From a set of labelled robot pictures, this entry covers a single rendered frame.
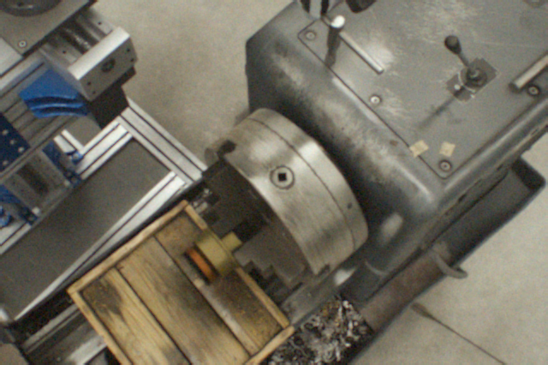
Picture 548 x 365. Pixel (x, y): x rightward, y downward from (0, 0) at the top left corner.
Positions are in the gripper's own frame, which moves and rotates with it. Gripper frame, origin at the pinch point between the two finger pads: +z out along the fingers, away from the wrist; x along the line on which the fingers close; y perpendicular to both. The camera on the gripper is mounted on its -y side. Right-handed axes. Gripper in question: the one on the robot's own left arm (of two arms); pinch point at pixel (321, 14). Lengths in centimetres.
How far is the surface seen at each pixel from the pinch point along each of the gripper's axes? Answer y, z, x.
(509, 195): -39, 81, -44
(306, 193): -17.5, 12.3, 17.8
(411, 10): -4.8, 9.5, -17.6
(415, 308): -45, 135, -18
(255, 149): -6.4, 12.3, 19.0
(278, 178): -12.2, 14.1, 19.0
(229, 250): -14.2, 23.0, 31.7
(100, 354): -7, 51, 62
